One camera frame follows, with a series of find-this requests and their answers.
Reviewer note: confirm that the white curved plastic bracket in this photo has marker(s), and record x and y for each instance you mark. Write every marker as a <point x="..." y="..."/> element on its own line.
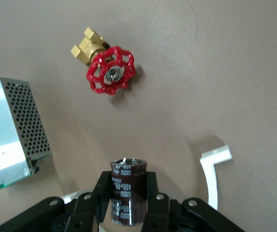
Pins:
<point x="212" y="183"/>

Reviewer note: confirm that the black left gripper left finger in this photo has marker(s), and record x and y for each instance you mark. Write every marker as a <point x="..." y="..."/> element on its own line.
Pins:
<point x="80" y="212"/>

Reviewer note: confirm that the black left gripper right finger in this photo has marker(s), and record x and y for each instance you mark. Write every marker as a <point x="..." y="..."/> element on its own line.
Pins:
<point x="162" y="212"/>

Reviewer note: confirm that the brown capacitor with white print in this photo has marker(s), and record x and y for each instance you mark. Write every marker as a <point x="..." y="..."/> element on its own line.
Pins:
<point x="128" y="191"/>

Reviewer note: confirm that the silver perforated metal box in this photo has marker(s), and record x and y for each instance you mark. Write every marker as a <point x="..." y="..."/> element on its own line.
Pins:
<point x="1" y="125"/>

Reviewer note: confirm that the brass valve with red handwheel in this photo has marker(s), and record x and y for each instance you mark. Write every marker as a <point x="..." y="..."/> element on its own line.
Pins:
<point x="87" y="47"/>

